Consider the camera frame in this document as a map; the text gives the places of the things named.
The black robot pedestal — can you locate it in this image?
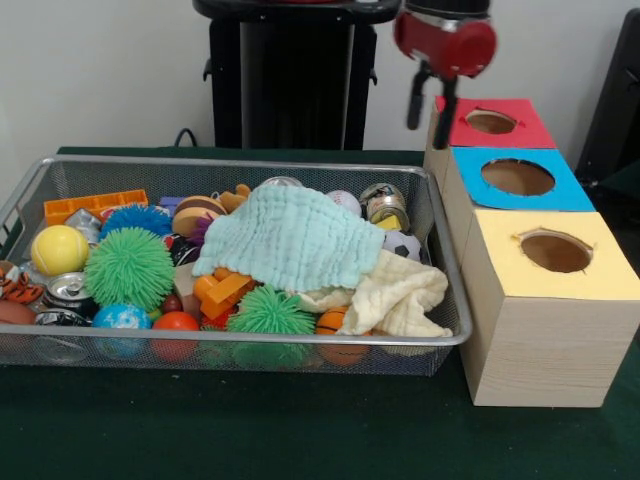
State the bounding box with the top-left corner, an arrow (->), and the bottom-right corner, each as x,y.
192,0 -> 404,151

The blue spiky rubber ball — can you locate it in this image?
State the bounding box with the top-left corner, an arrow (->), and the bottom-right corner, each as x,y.
98,203 -> 174,242

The cream cloth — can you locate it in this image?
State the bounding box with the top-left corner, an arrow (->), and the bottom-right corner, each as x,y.
294,249 -> 455,339

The mint green cloth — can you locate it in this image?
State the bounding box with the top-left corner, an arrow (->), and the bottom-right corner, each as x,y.
191,184 -> 387,294

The wooden box with three holes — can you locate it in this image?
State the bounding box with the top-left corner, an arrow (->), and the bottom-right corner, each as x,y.
423,94 -> 640,409

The orange toy building block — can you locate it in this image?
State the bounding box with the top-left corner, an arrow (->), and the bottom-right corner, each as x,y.
43,189 -> 150,227
193,267 -> 259,322

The white toy baseball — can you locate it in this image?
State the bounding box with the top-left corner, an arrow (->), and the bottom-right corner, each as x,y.
325,189 -> 364,219

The yellow ball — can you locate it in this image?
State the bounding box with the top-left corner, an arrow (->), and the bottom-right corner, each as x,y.
30,224 -> 91,278

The green spiky rubber ball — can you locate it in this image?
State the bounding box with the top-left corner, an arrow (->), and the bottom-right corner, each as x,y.
227,284 -> 304,335
83,227 -> 177,314

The dark green tablecloth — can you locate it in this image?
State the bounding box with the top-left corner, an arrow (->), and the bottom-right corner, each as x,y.
0,145 -> 640,480
597,159 -> 640,202

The black cable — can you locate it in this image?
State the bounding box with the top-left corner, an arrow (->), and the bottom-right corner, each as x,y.
172,127 -> 211,148

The black and white soccer ball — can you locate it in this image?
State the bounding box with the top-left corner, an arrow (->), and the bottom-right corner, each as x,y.
382,229 -> 424,262

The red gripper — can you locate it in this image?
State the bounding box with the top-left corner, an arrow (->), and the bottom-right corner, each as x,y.
392,10 -> 500,151

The silver mesh bin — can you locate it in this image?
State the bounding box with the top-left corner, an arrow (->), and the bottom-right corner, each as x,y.
0,154 -> 475,377

